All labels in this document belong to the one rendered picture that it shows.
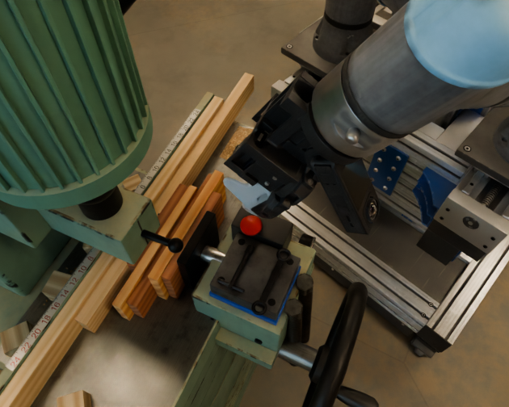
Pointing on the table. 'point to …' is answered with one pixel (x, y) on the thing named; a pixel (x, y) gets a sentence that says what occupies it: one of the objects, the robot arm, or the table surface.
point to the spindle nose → (103, 205)
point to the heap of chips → (235, 141)
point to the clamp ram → (199, 250)
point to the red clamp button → (250, 225)
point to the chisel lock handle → (165, 241)
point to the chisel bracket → (110, 226)
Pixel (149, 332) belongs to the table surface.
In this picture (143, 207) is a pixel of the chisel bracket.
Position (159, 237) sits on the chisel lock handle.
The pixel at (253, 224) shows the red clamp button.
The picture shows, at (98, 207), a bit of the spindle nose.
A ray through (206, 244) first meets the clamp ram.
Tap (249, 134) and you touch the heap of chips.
